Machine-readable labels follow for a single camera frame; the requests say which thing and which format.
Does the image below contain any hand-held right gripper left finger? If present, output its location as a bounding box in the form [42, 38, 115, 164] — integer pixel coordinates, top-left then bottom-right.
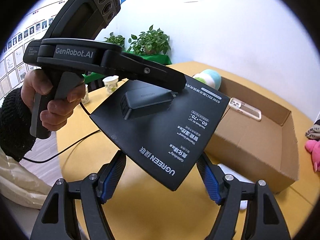
[32, 150, 127, 240]

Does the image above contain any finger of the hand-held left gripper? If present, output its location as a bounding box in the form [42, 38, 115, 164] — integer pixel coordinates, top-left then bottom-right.
[100, 51, 188, 92]

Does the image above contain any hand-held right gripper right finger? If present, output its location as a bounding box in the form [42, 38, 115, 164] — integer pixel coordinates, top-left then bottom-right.
[196, 152, 292, 240]

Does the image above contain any torn cardboard box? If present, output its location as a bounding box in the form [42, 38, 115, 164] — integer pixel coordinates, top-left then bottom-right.
[204, 76, 300, 194]

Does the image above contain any black charger box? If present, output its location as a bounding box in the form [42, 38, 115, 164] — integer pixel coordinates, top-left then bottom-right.
[89, 74, 230, 192]

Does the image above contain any person's left forearm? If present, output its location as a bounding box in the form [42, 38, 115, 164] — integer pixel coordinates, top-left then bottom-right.
[0, 87, 37, 162]

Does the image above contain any yellow wooden desktop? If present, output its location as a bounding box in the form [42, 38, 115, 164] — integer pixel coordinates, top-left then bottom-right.
[56, 61, 320, 240]

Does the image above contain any person's left hand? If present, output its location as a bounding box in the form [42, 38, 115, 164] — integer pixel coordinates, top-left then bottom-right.
[20, 69, 86, 132]

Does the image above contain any white phone stand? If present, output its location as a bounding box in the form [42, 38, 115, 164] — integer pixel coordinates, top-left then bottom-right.
[216, 163, 254, 210]

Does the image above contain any large potted plant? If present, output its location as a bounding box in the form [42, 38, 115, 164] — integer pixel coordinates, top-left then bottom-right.
[127, 25, 172, 55]

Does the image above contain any small potted plant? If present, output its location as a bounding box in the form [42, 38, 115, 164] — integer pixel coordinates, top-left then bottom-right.
[104, 32, 125, 49]

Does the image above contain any teal pig plush toy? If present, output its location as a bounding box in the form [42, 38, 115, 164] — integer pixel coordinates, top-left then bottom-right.
[192, 69, 222, 90]

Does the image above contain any cream jacket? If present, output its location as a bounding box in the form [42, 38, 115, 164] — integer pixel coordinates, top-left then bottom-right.
[0, 145, 54, 209]

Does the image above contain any pink plush toy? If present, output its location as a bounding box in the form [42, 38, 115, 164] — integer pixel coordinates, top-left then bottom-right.
[304, 140, 320, 172]

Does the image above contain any beige cloth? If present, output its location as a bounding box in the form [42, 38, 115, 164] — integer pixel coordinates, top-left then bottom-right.
[305, 120, 320, 140]

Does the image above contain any wall photo chart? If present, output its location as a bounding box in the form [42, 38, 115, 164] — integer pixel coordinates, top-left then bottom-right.
[0, 2, 65, 98]

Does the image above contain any thin black cable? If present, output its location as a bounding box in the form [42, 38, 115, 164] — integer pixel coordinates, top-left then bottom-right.
[22, 101, 102, 164]

